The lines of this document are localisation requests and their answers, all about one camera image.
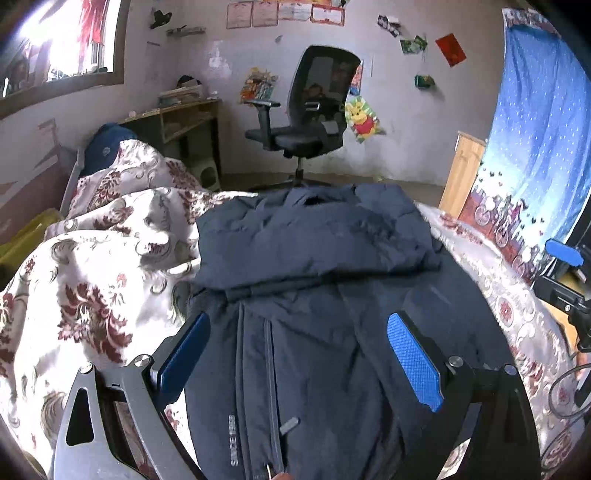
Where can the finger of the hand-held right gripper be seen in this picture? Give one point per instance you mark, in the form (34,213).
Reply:
(564,251)
(556,293)

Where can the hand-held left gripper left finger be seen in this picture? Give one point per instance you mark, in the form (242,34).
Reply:
(182,355)

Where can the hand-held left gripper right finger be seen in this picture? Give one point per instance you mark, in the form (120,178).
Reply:
(413,364)

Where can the dark navy padded jacket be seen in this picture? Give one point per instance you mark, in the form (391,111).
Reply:
(323,300)

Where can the blue printed curtain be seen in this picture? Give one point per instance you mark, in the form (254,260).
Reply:
(531,138)

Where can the floral white and maroon blanket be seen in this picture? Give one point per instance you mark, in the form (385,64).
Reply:
(92,277)

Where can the light wooden cabinet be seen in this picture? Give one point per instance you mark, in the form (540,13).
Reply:
(461,175)

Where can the yellow bag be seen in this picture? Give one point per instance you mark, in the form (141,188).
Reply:
(23,240)

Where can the wooden desk with shelf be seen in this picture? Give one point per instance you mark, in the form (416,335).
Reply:
(184,120)

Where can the stack of papers on desk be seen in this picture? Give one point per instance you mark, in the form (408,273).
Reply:
(180,95)

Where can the cartoon poster behind chair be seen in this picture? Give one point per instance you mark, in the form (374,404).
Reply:
(356,78)

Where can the black object on desk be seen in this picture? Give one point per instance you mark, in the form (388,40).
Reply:
(188,81)

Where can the black mesh office chair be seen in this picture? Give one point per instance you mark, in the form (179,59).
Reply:
(318,92)

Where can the red hanging garment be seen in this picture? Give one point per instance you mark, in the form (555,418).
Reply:
(94,21)

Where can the white bed frame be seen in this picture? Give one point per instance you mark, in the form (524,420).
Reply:
(71,180)

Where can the small green wall box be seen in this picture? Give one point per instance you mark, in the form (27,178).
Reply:
(425,81)

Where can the red envelope on wall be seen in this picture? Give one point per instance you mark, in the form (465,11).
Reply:
(451,50)

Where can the yellow bear wall poster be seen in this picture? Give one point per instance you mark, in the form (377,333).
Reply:
(362,119)

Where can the green wall photo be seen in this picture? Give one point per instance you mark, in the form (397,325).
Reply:
(413,45)

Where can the colourful cartoon wall sticker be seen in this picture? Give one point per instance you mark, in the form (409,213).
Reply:
(257,85)

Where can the black and white wall photo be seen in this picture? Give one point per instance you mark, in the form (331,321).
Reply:
(389,25)

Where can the small wall shelf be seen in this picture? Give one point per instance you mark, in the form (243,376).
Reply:
(185,31)

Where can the black hat-shaped wall hook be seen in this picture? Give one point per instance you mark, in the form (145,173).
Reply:
(160,19)

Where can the window with brown frame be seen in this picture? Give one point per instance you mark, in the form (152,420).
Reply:
(60,41)

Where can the group of wall certificates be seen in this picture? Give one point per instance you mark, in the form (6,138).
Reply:
(286,11)

